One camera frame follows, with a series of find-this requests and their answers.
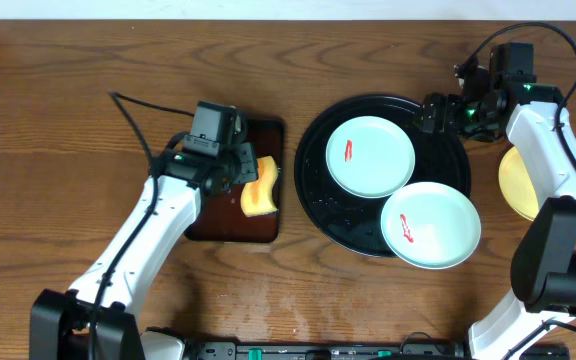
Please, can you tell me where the green yellow sponge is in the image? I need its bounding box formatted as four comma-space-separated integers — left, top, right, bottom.
240, 156, 279, 217

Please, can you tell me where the light green plate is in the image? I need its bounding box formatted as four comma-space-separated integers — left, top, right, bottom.
379, 182, 482, 270
325, 116, 416, 199

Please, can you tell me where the light green plate front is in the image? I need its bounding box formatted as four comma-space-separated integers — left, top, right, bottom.
379, 182, 482, 270

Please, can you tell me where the yellow plate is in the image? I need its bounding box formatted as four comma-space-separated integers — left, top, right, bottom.
498, 147, 540, 221

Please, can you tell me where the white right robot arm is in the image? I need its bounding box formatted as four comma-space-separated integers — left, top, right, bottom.
468, 83, 576, 359

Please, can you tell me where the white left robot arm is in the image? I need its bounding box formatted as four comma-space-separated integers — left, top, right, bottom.
29, 142, 258, 359

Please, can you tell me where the rectangular black water tray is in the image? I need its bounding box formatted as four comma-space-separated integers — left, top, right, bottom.
184, 117, 285, 243

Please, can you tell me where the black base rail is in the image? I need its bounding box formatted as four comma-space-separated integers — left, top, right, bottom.
182, 339, 471, 360

